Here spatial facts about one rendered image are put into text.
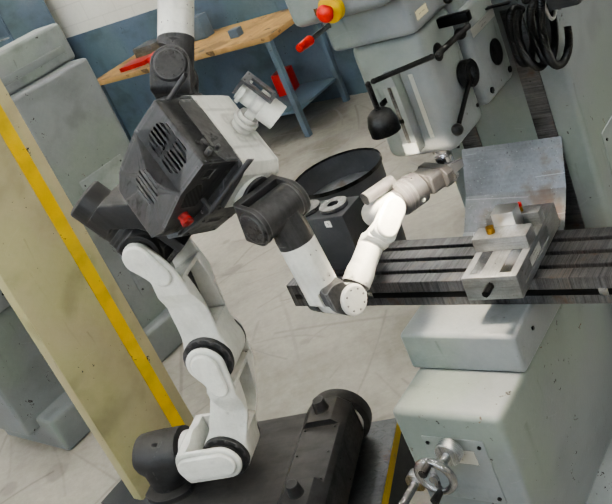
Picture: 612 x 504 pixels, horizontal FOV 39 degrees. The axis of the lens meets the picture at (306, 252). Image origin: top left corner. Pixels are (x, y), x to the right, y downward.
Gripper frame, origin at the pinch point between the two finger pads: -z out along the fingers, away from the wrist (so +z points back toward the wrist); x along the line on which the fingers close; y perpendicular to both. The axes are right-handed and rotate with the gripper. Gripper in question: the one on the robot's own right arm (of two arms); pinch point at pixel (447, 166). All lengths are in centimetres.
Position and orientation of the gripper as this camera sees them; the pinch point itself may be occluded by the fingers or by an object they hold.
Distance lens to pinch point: 233.9
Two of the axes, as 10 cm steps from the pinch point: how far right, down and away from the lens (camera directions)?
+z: -7.5, 5.2, -4.0
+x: -5.4, -1.6, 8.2
